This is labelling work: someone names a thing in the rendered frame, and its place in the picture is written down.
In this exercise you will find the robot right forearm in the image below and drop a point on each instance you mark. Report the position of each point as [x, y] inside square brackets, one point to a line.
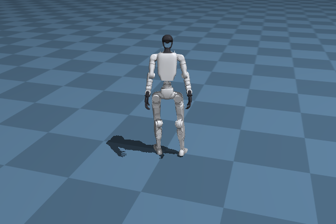
[187, 83]

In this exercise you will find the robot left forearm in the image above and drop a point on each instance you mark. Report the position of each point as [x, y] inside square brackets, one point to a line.
[148, 84]

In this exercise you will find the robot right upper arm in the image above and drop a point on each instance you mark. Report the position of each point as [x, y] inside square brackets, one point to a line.
[183, 66]

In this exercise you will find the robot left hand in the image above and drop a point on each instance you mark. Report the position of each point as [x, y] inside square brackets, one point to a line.
[146, 99]

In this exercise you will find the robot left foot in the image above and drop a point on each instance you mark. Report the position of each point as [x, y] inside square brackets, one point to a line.
[159, 151]

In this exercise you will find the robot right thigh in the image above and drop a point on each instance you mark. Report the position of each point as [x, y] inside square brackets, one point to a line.
[179, 106]

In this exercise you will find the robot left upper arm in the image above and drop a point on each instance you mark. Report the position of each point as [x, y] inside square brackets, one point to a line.
[153, 59]

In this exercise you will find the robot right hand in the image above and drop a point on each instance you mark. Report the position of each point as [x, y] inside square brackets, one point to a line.
[189, 99]

